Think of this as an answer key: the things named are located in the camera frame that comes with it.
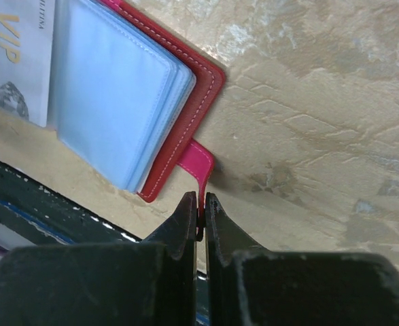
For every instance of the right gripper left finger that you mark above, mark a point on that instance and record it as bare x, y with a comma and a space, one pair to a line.
152, 282

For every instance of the red leather card holder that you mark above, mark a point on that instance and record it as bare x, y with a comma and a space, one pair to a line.
127, 97

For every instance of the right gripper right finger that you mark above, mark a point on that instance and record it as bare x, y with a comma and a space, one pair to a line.
251, 285

